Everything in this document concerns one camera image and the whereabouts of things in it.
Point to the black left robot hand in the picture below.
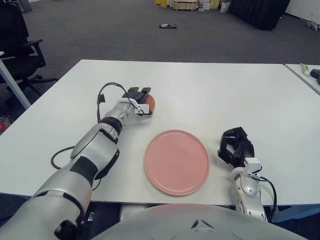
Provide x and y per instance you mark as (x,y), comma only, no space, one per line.
(135,96)

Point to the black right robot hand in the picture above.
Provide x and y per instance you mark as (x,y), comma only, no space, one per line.
(241,150)

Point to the red yellow apple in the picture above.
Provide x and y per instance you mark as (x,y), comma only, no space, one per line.
(151,102)

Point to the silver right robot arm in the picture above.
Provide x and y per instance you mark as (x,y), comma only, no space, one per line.
(248,197)

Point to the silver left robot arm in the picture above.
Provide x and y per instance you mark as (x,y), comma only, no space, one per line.
(95,147)

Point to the pink round plate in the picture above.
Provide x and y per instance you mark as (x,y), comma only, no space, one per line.
(176,162)

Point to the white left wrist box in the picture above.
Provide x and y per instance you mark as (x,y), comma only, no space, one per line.
(143,108)

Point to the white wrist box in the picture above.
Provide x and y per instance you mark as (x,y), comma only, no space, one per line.
(253,165)
(143,108)

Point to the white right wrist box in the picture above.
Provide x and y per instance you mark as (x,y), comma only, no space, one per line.
(253,165)

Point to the black tray on floor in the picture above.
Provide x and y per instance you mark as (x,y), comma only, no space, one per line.
(168,26)

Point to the grey robot torso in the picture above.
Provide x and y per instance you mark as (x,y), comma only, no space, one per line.
(200,225)

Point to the yellow cardboard box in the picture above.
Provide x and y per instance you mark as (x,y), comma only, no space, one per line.
(160,3)

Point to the green white tube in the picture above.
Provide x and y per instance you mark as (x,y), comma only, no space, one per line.
(304,68)

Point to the wooden pallet crate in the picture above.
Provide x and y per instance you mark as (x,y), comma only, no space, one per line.
(185,5)

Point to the black handheld controller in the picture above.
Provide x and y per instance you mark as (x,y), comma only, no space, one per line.
(315,72)

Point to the white stacked boxes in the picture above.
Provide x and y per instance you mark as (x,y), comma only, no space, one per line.
(205,4)

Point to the grey desk leg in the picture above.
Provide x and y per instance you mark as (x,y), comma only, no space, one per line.
(15,87)

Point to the black office chair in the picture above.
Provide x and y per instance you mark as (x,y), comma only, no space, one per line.
(15,62)

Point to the white plastic bag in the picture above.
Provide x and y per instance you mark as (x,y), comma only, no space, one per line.
(224,7)

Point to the red object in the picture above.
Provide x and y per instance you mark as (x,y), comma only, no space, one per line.
(2,124)

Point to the black draped partition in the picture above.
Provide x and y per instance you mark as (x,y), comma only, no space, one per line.
(258,12)

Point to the grey bin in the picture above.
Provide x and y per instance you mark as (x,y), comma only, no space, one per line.
(25,5)

